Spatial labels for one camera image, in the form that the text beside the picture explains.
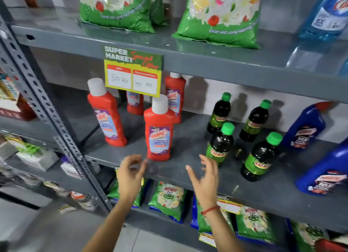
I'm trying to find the small yellow price tag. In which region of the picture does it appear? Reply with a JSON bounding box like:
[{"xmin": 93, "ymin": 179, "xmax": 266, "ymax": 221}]
[
  {"xmin": 198, "ymin": 232, "xmax": 217, "ymax": 247},
  {"xmin": 217, "ymin": 196, "xmax": 244, "ymax": 215}
]

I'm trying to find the white orange bottle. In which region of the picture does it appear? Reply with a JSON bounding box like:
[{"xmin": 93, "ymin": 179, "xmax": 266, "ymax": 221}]
[{"xmin": 71, "ymin": 191, "xmax": 97, "ymax": 212}]

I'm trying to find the red packet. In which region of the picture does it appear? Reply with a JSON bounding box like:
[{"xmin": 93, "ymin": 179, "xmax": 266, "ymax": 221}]
[{"xmin": 315, "ymin": 238, "xmax": 348, "ymax": 252}]

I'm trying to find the white purple packet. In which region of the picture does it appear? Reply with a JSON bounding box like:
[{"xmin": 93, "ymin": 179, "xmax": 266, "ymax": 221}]
[{"xmin": 60, "ymin": 156, "xmax": 82, "ymax": 179}]

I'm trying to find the grey packet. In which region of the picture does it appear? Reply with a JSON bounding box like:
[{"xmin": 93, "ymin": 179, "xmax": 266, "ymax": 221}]
[{"xmin": 0, "ymin": 135, "xmax": 18, "ymax": 161}]

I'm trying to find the person's left hand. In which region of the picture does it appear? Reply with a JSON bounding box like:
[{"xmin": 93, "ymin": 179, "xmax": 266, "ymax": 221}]
[{"xmin": 116, "ymin": 155, "xmax": 148, "ymax": 204}]

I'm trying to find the person's left forearm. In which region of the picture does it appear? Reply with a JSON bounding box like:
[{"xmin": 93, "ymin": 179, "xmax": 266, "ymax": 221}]
[{"xmin": 82, "ymin": 200, "xmax": 136, "ymax": 252}]

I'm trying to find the grey metal shelf rack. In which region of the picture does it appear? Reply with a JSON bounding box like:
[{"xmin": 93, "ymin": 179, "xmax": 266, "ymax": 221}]
[{"xmin": 0, "ymin": 0, "xmax": 348, "ymax": 252}]

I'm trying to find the red brown goods box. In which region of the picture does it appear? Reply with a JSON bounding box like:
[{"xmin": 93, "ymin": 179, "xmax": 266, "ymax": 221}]
[{"xmin": 0, "ymin": 75, "xmax": 36, "ymax": 121}]

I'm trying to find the person's right hand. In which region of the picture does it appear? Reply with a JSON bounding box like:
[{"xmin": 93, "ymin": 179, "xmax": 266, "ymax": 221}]
[{"xmin": 186, "ymin": 155, "xmax": 219, "ymax": 210}]

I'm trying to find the clear blue liquid bottle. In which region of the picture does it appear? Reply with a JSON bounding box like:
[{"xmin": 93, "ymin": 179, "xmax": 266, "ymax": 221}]
[{"xmin": 298, "ymin": 0, "xmax": 348, "ymax": 41}]

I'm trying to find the green yellow price sign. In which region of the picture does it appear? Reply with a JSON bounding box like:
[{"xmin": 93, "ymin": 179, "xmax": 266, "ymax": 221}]
[{"xmin": 103, "ymin": 45, "xmax": 163, "ymax": 98}]

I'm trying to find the large green detergent bag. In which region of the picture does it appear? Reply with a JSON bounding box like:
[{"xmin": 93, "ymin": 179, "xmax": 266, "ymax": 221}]
[
  {"xmin": 172, "ymin": 0, "xmax": 261, "ymax": 49},
  {"xmin": 150, "ymin": 0, "xmax": 169, "ymax": 26},
  {"xmin": 78, "ymin": 0, "xmax": 155, "ymax": 33}
]

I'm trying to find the red thread bracelet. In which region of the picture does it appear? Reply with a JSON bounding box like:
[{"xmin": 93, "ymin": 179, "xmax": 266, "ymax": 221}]
[{"xmin": 201, "ymin": 205, "xmax": 221, "ymax": 216}]

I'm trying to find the small green detergent packet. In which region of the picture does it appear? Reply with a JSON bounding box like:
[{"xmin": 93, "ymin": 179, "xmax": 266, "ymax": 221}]
[
  {"xmin": 190, "ymin": 195, "xmax": 235, "ymax": 234},
  {"xmin": 148, "ymin": 182, "xmax": 188, "ymax": 224},
  {"xmin": 107, "ymin": 168, "xmax": 149, "ymax": 208},
  {"xmin": 286, "ymin": 219, "xmax": 330, "ymax": 252},
  {"xmin": 235, "ymin": 206, "xmax": 277, "ymax": 245}
]

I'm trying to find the white green soap packet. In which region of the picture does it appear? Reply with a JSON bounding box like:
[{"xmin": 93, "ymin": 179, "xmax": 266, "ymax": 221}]
[{"xmin": 16, "ymin": 143, "xmax": 59, "ymax": 171}]

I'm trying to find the person's right forearm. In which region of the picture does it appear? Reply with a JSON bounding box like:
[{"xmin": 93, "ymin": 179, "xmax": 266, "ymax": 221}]
[{"xmin": 201, "ymin": 206, "xmax": 246, "ymax": 252}]

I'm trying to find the dark bottle green cap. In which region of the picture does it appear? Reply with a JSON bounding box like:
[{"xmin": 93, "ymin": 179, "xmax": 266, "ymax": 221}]
[
  {"xmin": 207, "ymin": 92, "xmax": 232, "ymax": 134},
  {"xmin": 240, "ymin": 132, "xmax": 283, "ymax": 182},
  {"xmin": 239, "ymin": 99, "xmax": 272, "ymax": 142},
  {"xmin": 206, "ymin": 122, "xmax": 235, "ymax": 166}
]

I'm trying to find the red cleaner bottle white cap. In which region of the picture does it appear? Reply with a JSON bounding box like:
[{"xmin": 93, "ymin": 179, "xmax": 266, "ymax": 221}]
[
  {"xmin": 144, "ymin": 94, "xmax": 176, "ymax": 162},
  {"xmin": 87, "ymin": 78, "xmax": 128, "ymax": 147},
  {"xmin": 165, "ymin": 72, "xmax": 187, "ymax": 124},
  {"xmin": 126, "ymin": 90, "xmax": 144, "ymax": 115}
]

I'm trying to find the blue cleaner bottle red cap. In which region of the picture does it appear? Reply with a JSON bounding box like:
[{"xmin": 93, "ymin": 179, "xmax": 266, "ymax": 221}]
[
  {"xmin": 295, "ymin": 138, "xmax": 348, "ymax": 196},
  {"xmin": 281, "ymin": 101, "xmax": 336, "ymax": 149}
]

